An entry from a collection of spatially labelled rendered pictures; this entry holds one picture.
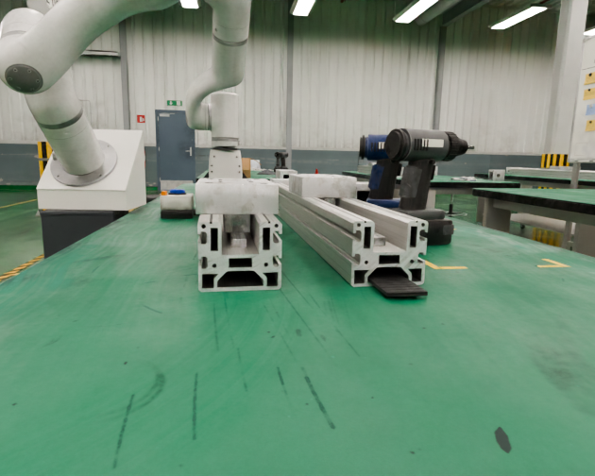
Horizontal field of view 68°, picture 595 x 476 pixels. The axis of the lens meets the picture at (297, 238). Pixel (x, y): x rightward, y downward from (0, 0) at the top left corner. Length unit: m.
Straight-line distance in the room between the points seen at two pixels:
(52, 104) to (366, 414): 1.13
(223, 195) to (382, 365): 0.33
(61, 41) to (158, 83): 11.38
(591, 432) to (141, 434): 0.27
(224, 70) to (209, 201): 0.69
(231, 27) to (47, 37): 0.40
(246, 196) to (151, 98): 11.94
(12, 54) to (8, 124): 12.31
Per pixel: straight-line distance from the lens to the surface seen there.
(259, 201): 0.60
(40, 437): 0.31
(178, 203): 1.17
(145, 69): 12.66
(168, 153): 12.34
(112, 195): 1.39
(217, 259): 0.54
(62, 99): 1.30
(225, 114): 1.35
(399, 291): 0.53
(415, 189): 0.86
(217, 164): 1.36
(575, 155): 4.42
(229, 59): 1.23
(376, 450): 0.28
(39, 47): 1.17
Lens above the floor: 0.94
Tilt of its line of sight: 10 degrees down
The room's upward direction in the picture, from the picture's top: 1 degrees clockwise
